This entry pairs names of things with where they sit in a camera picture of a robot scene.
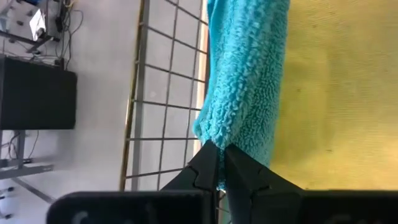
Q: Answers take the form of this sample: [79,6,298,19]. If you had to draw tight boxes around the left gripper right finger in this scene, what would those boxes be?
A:
[224,144,304,224]

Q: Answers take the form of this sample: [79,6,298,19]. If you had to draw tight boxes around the grey metal desk frame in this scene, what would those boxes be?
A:
[0,129,57,218]

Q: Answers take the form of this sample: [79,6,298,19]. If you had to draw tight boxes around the wire basket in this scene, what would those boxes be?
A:
[119,0,233,224]

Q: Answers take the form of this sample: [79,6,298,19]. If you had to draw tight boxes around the teal microfiber towel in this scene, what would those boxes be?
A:
[192,0,292,191]

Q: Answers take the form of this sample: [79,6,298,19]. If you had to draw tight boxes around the black floor cables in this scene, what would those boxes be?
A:
[54,0,85,71]

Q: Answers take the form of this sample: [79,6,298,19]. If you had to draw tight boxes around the white box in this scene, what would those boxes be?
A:
[6,6,47,42]

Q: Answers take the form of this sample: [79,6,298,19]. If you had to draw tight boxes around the black box on stand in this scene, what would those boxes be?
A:
[0,54,78,131]

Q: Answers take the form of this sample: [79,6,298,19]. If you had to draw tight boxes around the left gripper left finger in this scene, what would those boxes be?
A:
[161,139,220,224]

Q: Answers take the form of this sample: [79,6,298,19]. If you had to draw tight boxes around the yellow microfiber towel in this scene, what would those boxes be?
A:
[269,0,398,190]

